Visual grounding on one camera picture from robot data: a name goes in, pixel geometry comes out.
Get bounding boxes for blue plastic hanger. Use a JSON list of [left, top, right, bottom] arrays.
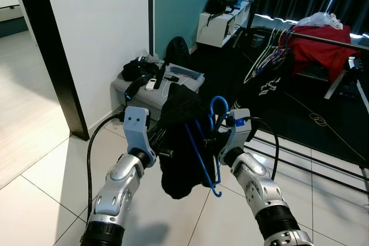
[[270, 30, 291, 67], [184, 96, 231, 198]]

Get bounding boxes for white plastic hanger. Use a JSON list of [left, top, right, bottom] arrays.
[[243, 30, 278, 84]]

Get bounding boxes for mint green plastic hanger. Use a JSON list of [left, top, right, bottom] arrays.
[[249, 32, 282, 78]]

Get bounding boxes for orange plastic hanger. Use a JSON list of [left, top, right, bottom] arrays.
[[268, 27, 287, 56]]

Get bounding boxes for grey storage box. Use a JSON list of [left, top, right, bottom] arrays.
[[111, 66, 206, 115]]

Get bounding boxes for white remote control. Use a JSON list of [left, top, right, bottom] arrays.
[[145, 77, 158, 92]]

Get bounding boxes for black bag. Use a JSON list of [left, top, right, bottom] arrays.
[[204, 0, 241, 16], [121, 55, 167, 83]]

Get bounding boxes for black round fan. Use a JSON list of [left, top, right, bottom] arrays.
[[165, 35, 195, 69]]

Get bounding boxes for white shelf unit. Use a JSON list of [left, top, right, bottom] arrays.
[[195, 0, 253, 49]]

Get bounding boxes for red cloth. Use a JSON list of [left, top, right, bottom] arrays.
[[286, 24, 362, 84]]

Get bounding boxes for wide black pillar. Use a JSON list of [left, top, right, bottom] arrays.
[[10, 0, 91, 141]]

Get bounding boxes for clear plastic bag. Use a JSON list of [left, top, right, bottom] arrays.
[[296, 11, 345, 29]]

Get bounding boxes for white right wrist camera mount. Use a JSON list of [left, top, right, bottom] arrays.
[[217, 108, 253, 167]]

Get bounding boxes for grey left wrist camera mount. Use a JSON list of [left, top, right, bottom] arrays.
[[122, 106, 157, 161]]

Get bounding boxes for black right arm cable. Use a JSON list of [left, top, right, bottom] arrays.
[[248, 117, 282, 181]]

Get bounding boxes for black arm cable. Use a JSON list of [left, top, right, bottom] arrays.
[[85, 112, 129, 226], [248, 117, 282, 181]]

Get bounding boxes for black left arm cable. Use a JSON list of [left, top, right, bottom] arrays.
[[85, 112, 129, 226]]

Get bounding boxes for yellow cable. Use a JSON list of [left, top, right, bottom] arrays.
[[280, 89, 369, 166]]

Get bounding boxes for black wall trim strip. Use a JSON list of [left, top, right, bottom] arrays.
[[148, 0, 156, 58]]

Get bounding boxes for white table frame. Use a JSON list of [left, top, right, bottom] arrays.
[[323, 55, 363, 100]]

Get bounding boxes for black upright post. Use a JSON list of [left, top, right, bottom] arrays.
[[247, 0, 257, 31]]

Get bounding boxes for black clothes rail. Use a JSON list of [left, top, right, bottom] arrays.
[[248, 25, 369, 47]]

